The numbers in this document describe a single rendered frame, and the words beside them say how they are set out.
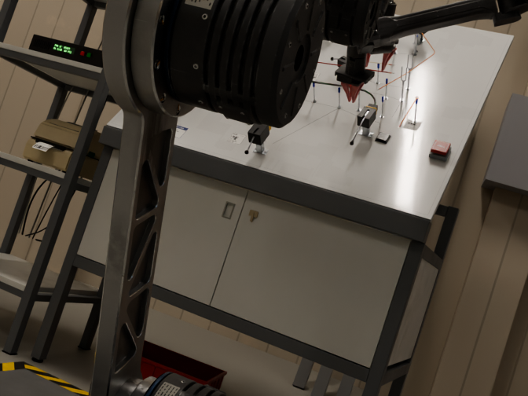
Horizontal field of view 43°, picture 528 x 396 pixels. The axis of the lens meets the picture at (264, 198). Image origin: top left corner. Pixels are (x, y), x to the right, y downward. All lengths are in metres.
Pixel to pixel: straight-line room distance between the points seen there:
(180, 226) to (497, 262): 2.25
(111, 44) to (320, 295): 1.44
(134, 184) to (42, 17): 4.46
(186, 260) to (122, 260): 1.33
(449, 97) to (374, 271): 0.72
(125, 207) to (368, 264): 1.26
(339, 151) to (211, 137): 0.44
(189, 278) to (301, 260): 0.39
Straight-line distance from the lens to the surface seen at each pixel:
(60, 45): 2.72
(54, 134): 2.66
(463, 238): 4.22
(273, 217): 2.17
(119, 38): 0.79
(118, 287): 0.97
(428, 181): 2.14
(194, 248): 2.26
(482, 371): 4.09
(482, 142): 4.31
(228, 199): 2.24
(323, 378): 3.47
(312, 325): 2.11
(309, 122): 2.34
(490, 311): 4.07
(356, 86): 2.01
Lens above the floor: 0.66
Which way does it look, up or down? 3 degrees up
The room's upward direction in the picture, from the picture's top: 19 degrees clockwise
